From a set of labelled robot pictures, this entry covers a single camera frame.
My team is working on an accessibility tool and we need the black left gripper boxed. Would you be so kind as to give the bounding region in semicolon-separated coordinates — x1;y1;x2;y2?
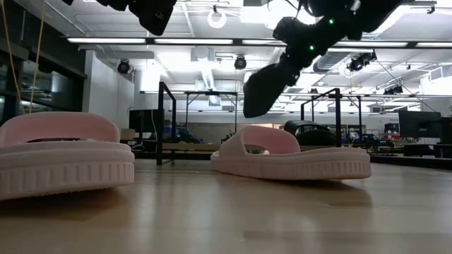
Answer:
63;0;177;37

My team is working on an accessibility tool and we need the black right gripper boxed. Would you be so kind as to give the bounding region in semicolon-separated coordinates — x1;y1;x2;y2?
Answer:
273;13;349;86

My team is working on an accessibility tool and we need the pink foam slide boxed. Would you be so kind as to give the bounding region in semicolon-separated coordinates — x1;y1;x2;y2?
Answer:
210;126;372;181
0;111;136;201

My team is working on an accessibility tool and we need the black metal shoe shelf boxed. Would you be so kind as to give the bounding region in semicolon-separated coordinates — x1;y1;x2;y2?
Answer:
157;81;343;166

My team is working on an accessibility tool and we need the long ceiling light bar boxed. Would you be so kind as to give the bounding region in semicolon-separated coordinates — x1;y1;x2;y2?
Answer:
66;37;452;49

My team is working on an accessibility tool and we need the round white pendant lamp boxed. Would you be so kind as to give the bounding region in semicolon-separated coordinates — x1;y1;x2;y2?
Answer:
207;5;227;30

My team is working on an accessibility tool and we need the small black monitor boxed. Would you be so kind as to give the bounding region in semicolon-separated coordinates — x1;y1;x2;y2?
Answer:
129;108;160;133

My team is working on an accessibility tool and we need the large black monitor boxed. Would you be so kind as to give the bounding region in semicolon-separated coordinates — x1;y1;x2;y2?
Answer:
398;111;442;139

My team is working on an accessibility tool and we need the black background rig frame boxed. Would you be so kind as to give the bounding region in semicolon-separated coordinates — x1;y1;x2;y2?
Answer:
341;93;363;128
185;90;238;135

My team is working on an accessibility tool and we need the yellow cable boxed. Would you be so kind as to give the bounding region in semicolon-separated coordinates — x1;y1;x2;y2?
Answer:
0;0;47;114

